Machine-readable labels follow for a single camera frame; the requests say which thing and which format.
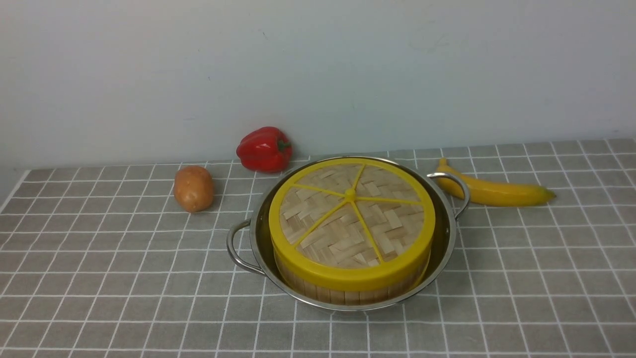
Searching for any yellow banana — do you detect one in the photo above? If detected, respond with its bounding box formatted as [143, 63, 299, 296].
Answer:
[436, 157, 557, 207]

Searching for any yellow bamboo steamer basket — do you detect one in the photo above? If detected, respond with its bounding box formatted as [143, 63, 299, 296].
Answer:
[273, 250, 431, 307]

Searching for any red bell pepper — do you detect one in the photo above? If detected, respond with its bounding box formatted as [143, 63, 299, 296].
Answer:
[236, 126, 293, 173]

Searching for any brown potato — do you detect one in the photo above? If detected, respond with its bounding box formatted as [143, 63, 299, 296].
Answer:
[173, 166, 215, 213]

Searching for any yellow bamboo steamer lid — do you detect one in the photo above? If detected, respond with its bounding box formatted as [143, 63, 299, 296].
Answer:
[268, 157, 436, 294]

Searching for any stainless steel pot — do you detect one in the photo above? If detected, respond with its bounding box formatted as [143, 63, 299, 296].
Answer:
[226, 156, 470, 312]

